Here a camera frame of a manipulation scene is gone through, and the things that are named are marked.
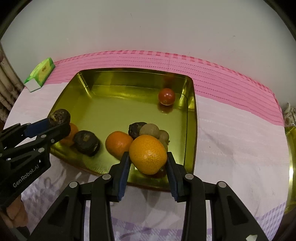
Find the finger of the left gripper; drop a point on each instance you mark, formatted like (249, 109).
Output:
(37, 128)
(20, 145)

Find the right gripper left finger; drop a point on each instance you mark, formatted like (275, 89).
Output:
(65, 218)

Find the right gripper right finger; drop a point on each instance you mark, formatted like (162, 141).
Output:
(230, 218)

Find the small orange mandarin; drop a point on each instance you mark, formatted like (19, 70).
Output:
(68, 141)

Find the dark mangosteen back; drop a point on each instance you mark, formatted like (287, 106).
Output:
(59, 117)

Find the dark mangosteen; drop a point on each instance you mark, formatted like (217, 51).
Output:
(134, 129)
(86, 143)
(59, 117)

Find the large yellow orange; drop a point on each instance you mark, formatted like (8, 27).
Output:
(147, 154)

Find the brown longan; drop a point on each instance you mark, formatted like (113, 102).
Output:
(164, 136)
(150, 129)

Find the red cherry tomato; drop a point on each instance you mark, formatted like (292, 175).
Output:
(166, 96)

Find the person left hand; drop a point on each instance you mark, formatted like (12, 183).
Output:
(16, 215)

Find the green tissue box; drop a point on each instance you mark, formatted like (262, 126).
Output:
(39, 75)

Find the rattan chair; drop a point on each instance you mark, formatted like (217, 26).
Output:
(10, 87)

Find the gold tin lid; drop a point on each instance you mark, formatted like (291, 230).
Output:
(290, 134)

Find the pink purple checked tablecloth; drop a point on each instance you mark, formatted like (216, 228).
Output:
(241, 140)

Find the red toffee tin box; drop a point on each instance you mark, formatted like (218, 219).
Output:
(106, 100)

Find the clutter beside table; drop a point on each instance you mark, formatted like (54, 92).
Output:
(289, 115)

